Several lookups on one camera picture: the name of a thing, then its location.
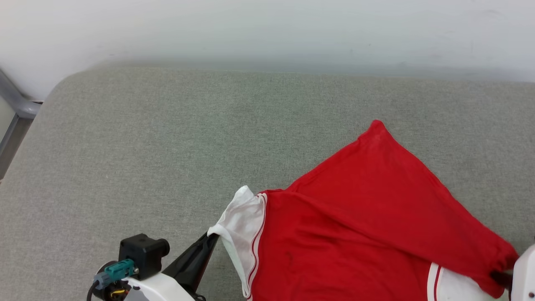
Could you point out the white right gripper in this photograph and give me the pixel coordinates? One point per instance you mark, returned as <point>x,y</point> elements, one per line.
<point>524,276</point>

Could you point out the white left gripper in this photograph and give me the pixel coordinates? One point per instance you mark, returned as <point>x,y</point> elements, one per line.
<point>159,290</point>

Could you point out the red and white garment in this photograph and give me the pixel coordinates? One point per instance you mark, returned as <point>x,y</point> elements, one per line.
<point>355,217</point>

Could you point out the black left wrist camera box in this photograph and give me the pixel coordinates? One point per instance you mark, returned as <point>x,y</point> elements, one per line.
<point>142,255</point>

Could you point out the teal left camera connector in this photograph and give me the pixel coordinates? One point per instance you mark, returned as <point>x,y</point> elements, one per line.
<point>119,271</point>

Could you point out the grey metal frame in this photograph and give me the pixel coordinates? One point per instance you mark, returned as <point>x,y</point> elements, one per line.
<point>16,104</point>

